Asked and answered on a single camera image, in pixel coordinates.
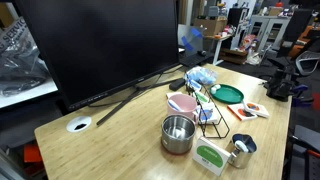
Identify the orange box under table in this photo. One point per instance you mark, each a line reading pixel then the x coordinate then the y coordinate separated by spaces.
pixel 32 153

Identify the white card with blue print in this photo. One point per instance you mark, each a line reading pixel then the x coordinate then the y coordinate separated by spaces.
pixel 208 114

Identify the black clamp device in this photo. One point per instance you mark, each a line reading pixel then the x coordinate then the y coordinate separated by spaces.
pixel 280 87

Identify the orange armchair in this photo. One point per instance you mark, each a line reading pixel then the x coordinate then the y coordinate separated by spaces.
pixel 295 50

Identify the brown wooden crate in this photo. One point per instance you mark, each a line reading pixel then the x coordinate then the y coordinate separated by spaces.
pixel 233 56

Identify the black plastic bag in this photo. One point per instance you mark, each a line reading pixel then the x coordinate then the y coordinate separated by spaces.
pixel 20 70

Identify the orange square card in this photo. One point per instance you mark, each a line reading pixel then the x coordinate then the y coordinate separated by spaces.
pixel 239 113

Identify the white card with green print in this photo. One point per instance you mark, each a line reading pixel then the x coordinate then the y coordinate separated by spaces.
pixel 201 97

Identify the stainless steel tin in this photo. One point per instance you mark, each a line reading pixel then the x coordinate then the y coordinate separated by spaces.
pixel 176 144

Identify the pink mug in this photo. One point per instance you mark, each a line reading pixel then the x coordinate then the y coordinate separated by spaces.
pixel 186 102

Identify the cardboard box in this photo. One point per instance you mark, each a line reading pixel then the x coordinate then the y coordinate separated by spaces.
pixel 210 26

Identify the white object in pitcher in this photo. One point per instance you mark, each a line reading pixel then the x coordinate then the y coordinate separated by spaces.
pixel 241 146

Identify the clear panel with blue tape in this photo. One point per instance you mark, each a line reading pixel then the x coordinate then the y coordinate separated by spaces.
pixel 191 40

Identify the white and blue utensil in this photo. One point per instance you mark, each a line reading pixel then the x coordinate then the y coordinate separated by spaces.
pixel 174 105

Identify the blue plastic bag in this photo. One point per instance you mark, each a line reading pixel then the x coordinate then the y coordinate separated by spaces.
pixel 201 75

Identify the small white object on plate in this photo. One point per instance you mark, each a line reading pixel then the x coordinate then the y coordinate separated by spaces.
pixel 215 88

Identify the white card with orange circle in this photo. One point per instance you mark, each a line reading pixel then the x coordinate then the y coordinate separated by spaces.
pixel 256 109

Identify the green plate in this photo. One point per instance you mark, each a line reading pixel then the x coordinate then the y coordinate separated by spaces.
pixel 230 95

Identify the black power adapter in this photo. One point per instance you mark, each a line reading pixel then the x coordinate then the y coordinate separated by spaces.
pixel 177 84

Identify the large black computer monitor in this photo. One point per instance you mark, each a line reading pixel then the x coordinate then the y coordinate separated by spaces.
pixel 100 50

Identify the white box with green label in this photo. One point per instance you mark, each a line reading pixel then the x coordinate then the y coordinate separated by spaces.
pixel 210 156

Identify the small blue and white packet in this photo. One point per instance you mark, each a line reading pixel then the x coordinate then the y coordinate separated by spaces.
pixel 194 85

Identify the steel pitcher with blue inside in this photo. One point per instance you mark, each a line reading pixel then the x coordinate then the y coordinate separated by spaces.
pixel 238 160

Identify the black keyboard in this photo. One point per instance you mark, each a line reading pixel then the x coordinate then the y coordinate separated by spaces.
pixel 195 60

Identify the black monitor stand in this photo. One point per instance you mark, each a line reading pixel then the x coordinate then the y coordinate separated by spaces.
pixel 116 108

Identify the white cabinet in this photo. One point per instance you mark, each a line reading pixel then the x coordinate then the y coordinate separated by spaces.
pixel 268 30

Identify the grey mesh office chair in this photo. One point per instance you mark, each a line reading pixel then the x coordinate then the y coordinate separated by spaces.
pixel 308 61

